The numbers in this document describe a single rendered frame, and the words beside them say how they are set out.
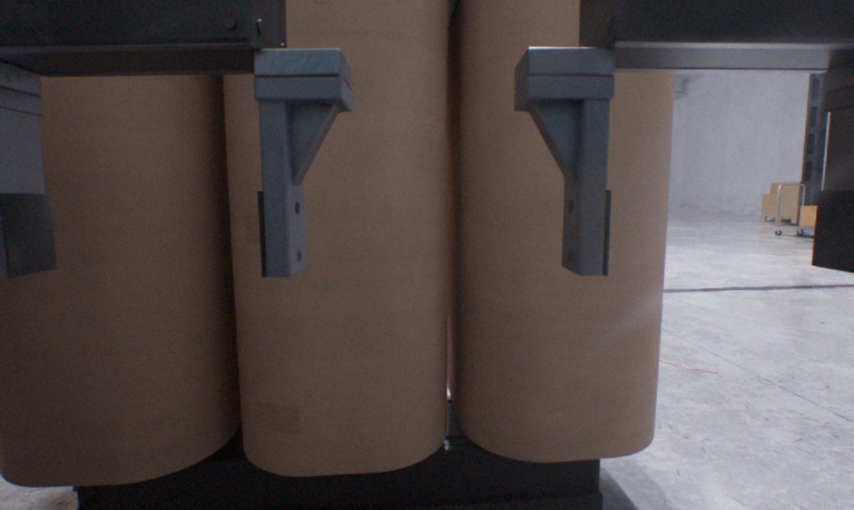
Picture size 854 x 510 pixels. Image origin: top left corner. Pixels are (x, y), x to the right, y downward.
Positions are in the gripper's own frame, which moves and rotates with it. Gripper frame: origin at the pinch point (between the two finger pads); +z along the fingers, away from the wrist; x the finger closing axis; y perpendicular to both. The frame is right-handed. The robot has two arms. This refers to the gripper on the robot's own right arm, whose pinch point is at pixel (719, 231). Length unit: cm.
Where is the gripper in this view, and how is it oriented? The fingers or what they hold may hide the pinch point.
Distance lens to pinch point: 25.4
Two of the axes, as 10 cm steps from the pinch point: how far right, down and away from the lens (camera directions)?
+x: 10.0, 0.0, 0.0
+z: 0.0, 9.9, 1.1
